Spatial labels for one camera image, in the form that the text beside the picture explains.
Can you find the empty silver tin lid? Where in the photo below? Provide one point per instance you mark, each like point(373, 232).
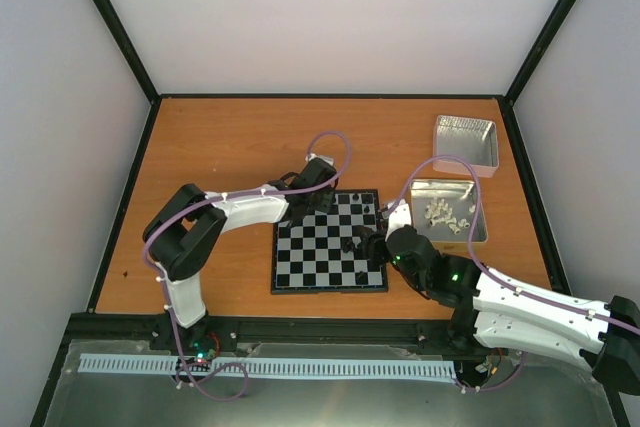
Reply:
point(472, 139)

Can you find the silver tin with white pieces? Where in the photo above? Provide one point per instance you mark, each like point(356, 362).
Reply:
point(459, 193)

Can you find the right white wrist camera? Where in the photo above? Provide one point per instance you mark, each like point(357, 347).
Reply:
point(394, 217)

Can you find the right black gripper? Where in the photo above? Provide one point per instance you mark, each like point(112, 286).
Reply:
point(372, 243)

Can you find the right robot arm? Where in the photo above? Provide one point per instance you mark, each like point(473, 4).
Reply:
point(495, 311)

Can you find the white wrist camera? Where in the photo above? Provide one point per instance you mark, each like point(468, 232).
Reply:
point(311, 156)
point(394, 217)

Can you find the black and silver chessboard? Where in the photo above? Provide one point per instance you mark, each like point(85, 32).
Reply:
point(307, 255)

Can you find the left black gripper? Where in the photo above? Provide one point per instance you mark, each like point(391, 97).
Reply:
point(326, 205)

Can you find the pile of white chess pieces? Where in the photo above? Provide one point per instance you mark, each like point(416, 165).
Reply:
point(441, 212)

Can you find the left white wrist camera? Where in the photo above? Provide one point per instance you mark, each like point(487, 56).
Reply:
point(311, 156)

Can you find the black frame rail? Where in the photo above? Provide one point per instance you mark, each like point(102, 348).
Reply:
point(430, 337)

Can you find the small circuit board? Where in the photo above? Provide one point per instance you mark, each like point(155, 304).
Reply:
point(206, 351)

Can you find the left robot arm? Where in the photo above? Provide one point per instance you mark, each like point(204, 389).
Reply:
point(180, 239)

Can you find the light blue cable duct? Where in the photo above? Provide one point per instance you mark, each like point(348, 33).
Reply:
point(272, 368)

